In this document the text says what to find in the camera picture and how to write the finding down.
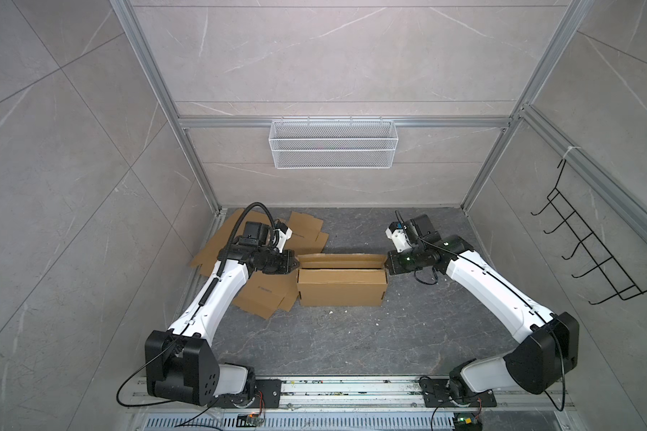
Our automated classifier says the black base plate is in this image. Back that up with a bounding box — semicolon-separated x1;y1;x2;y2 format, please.
213;379;283;409
417;376;497;408

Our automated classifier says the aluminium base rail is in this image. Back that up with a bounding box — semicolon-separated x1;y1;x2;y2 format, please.
126;375;575;414

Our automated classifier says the left small circuit board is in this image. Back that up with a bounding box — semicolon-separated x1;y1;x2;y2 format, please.
235;413;265;427

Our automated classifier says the brown cardboard box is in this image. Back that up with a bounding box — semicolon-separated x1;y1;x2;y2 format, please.
297;253;388;307

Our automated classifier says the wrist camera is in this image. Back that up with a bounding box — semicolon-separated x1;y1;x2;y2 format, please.
274;221;292;253
386;222;413;253

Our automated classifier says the white wire mesh basket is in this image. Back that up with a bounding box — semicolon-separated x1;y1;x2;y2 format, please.
269;120;399;170

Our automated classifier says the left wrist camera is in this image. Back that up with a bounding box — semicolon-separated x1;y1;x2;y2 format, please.
274;221;292;253

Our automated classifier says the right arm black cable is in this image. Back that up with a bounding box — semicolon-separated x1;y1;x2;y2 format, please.
393;209;567;413

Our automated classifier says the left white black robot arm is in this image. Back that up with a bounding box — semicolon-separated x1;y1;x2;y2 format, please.
145;222;298;406

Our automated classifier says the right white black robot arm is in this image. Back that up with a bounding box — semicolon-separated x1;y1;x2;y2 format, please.
386;215;580;405

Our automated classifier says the slotted grey cable duct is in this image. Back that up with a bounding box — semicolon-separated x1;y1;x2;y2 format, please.
141;412;456;430

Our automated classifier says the black wire hook rack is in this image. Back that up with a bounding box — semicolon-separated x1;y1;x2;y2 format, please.
530;160;647;306

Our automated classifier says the small circuit board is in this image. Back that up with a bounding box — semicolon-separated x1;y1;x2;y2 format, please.
453;413;483;431
235;413;265;427

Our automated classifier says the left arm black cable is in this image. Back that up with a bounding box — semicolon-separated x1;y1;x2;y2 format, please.
115;201;277;431

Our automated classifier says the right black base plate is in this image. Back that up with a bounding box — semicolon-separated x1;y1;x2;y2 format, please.
417;376;497;408

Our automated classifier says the left flat cardboard stack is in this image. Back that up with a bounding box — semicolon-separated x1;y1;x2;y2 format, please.
192;209;328;319

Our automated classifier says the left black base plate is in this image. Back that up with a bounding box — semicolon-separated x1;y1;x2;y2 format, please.
213;379;283;409

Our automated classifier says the right small circuit board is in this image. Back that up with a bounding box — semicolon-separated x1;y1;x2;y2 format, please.
453;413;483;431

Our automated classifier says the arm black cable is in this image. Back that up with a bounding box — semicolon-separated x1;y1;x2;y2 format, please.
115;201;277;431
393;209;567;413

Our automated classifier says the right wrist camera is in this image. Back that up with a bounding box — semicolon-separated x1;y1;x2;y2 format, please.
386;222;413;253

